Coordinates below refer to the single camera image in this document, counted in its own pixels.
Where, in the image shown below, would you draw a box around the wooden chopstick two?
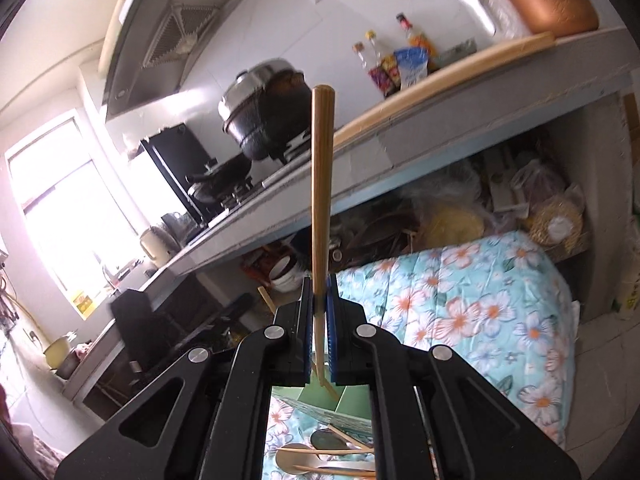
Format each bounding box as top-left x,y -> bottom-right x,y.
328,425 -> 374,453

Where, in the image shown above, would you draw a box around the wooden chopstick three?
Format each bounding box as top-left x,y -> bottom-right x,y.
279,445 -> 375,456

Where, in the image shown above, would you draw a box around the beige soup spoon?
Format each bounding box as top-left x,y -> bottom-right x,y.
276,443 -> 375,474

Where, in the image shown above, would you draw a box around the wooden chopstick four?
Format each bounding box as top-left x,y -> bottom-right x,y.
292,465 -> 376,479

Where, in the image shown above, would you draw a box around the wooden chopstick one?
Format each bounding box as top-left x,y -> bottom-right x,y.
310,84 -> 336,396

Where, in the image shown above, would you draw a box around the stacked white bowls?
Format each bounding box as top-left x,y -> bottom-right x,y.
269,255 -> 305,292

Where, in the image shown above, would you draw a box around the green plastic utensil holder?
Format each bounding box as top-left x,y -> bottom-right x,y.
272,382 -> 372,434

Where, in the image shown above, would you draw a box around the black wok pan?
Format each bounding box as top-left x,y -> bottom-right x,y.
186,153 -> 252,205

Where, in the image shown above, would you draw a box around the cream mug on counter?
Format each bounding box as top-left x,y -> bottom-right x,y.
139,226 -> 175,268

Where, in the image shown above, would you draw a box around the floral blue quilt cloth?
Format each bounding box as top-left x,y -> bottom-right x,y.
261,230 -> 576,480

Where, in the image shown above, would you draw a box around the wooden cutting board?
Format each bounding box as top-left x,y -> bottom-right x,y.
334,32 -> 555,151

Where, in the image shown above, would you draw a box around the black stock pot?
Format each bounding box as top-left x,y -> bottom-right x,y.
218,58 -> 311,162

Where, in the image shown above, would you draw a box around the bag of beans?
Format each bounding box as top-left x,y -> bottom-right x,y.
528,184 -> 586,255

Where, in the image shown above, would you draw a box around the sauce bottle red cap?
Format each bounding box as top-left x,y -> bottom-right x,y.
396,13 -> 437,70

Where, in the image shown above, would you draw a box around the range hood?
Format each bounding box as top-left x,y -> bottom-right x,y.
102,0 -> 242,120

